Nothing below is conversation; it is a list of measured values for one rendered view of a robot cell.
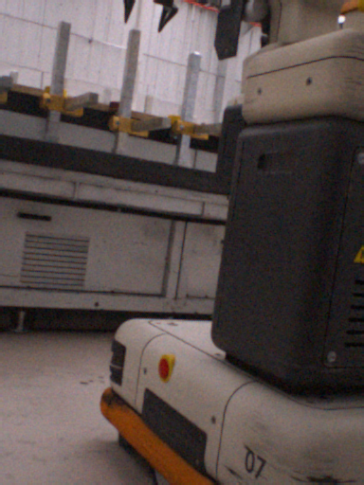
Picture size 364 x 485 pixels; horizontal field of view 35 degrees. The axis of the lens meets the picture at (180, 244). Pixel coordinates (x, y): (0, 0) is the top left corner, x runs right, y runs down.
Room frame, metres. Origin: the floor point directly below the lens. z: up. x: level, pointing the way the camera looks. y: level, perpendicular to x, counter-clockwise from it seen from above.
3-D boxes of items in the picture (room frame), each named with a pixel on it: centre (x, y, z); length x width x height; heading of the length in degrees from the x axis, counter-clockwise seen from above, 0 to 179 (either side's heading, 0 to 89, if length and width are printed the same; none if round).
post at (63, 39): (1.94, 0.48, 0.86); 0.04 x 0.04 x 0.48; 29
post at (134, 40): (2.07, 0.26, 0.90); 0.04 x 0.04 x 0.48; 29
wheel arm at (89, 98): (1.92, 0.42, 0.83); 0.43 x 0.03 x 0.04; 29
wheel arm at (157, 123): (2.05, 0.20, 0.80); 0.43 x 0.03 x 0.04; 29
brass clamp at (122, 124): (2.08, 0.24, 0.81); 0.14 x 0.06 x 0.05; 119
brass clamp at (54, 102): (1.95, 0.46, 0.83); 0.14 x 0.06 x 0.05; 119
